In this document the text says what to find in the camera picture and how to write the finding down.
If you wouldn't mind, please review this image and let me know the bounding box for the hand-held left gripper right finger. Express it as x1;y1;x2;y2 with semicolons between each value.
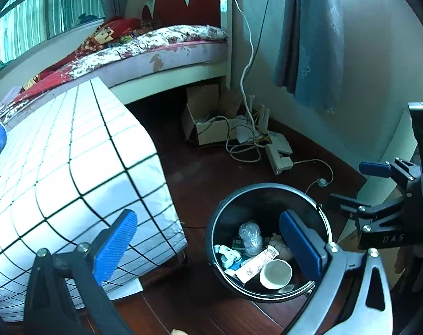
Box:
279;210;402;335

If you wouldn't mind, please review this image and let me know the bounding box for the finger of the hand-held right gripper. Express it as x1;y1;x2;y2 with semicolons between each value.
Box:
328;193;413;222
359;159;423;191

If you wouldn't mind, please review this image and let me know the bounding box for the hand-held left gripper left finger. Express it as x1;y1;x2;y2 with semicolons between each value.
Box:
23;209;138;335

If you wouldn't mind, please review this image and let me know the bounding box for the red and white paper cup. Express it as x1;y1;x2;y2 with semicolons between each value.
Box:
260;259;293;290

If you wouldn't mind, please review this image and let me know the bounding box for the white receipt wrapper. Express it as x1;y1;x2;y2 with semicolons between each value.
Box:
234;246;280;283

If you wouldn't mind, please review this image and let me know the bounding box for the clear plastic bag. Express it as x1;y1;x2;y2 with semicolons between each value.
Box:
238;221;264;256

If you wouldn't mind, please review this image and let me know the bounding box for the black trash bin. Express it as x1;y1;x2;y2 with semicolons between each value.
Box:
205;182;333;301

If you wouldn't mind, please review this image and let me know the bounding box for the person's right hand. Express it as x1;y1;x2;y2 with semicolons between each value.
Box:
396;244;423;294

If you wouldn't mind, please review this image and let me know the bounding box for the white furniture panel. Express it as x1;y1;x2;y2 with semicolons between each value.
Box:
356;110;420;213

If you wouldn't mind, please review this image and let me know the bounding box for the white power strip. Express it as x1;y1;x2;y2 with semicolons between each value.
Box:
265;133;294;176

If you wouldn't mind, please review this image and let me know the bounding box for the white grid tablecloth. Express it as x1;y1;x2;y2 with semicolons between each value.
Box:
0;77;188;313

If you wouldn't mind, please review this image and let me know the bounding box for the white router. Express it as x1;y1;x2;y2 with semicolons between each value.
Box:
246;94;271;137

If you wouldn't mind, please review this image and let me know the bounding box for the white cardboard box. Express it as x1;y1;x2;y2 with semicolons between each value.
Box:
182;106;247;147

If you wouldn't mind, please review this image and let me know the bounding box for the blue curtain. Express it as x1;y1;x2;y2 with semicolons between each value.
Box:
272;0;345;114

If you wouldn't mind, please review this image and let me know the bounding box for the brown cardboard piece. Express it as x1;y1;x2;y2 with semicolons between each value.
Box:
185;84;221;119
220;91;245;117

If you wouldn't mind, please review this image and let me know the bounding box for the bed with floral cover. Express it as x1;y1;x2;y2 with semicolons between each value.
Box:
0;24;230;123

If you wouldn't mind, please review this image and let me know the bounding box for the red printed blanket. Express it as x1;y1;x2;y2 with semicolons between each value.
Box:
21;17;163;91

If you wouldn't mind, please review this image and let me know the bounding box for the window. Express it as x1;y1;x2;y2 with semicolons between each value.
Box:
0;0;105;75

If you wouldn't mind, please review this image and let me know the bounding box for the red and white headboard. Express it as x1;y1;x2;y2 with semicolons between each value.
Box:
142;0;233;32

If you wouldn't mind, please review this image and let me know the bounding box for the white bed frame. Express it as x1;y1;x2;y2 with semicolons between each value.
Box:
110;38;233;105

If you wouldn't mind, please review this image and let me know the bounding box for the white cable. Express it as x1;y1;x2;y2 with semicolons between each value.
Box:
215;0;264;147

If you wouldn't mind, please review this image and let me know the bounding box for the black cable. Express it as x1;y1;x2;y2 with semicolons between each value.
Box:
257;0;282;88

